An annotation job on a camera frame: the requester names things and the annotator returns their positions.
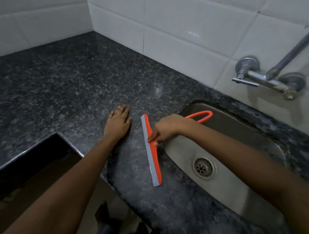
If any round metal sink drain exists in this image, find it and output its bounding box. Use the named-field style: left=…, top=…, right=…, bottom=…
left=192, top=157, right=217, bottom=180

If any orange squeegee with grey blade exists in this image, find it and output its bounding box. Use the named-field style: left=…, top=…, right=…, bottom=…
left=141, top=110, right=213, bottom=187

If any person's left forearm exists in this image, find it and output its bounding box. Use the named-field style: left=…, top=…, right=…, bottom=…
left=4, top=139, right=116, bottom=234

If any person's right hand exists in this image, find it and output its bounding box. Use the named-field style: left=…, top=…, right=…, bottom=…
left=147, top=114, right=194, bottom=147

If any person's left hand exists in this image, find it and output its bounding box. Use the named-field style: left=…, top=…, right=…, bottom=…
left=103, top=105, right=132, bottom=143

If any stainless steel sink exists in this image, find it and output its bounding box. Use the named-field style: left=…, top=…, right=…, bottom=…
left=163, top=101, right=288, bottom=234

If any chrome wall faucet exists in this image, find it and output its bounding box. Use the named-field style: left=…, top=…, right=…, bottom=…
left=231, top=32, right=309, bottom=101

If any person's right forearm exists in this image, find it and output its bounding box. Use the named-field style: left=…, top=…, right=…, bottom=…
left=183, top=120, right=309, bottom=234

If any black speckled granite countertop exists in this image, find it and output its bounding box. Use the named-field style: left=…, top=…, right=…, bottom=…
left=0, top=31, right=309, bottom=234

